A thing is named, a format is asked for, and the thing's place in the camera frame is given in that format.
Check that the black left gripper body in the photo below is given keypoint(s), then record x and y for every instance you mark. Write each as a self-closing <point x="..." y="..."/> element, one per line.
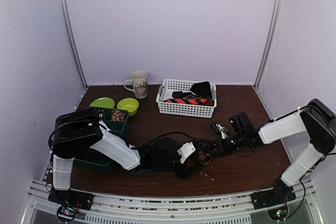
<point x="162" y="165"/>

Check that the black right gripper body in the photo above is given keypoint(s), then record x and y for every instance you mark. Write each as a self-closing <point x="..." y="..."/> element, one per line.
<point x="239" y="142"/>

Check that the dark red patterned tie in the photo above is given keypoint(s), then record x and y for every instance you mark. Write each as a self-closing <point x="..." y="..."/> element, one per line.
<point x="198" y="159"/>

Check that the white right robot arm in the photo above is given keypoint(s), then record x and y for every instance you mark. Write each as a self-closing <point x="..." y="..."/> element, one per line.
<point x="315" y="119"/>

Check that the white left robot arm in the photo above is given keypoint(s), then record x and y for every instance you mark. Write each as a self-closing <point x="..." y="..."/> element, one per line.
<point x="79" y="131"/>

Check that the orange navy striped tie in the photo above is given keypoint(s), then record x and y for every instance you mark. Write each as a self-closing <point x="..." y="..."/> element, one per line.
<point x="205" y="102"/>

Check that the lime green bowl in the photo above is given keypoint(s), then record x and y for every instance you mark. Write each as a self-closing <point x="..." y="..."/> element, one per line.
<point x="129" y="104"/>

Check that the rolled tie in tray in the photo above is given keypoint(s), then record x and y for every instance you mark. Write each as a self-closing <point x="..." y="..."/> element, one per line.
<point x="118" y="116"/>

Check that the green compartment tray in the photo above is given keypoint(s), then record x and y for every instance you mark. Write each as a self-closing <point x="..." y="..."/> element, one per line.
<point x="96" y="161"/>

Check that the white perforated plastic basket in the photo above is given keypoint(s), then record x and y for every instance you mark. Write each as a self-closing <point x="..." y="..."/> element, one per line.
<point x="166" y="104"/>

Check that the white patterned rolled tie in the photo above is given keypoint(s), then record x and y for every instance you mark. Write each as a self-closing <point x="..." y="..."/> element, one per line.
<point x="101" y="113"/>

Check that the lime green plate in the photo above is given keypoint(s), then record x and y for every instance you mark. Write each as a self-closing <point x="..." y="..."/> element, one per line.
<point x="104" y="102"/>

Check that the cream patterned mug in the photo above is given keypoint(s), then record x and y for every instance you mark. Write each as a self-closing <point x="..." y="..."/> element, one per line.
<point x="138" y="84"/>

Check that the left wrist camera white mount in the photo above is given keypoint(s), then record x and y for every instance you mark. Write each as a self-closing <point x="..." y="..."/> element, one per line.
<point x="185" y="151"/>

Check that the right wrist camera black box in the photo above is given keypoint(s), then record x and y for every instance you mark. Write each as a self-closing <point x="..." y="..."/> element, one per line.
<point x="241" y="123"/>

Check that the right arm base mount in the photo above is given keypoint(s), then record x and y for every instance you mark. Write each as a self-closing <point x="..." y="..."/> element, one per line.
<point x="275" y="203"/>

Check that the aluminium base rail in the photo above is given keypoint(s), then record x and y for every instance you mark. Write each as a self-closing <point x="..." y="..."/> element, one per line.
<point x="227" y="208"/>

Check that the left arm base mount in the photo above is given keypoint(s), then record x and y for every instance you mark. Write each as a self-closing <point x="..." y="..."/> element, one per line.
<point x="71" y="202"/>

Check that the left aluminium frame post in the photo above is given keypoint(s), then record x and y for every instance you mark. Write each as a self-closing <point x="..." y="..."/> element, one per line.
<point x="72" y="43"/>

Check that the aluminium frame post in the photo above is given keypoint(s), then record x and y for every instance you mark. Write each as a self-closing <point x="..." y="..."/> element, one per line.
<point x="269" y="42"/>
<point x="72" y="43"/>

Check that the right aluminium frame post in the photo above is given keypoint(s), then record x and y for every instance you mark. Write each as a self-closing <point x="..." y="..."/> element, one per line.
<point x="269" y="42"/>

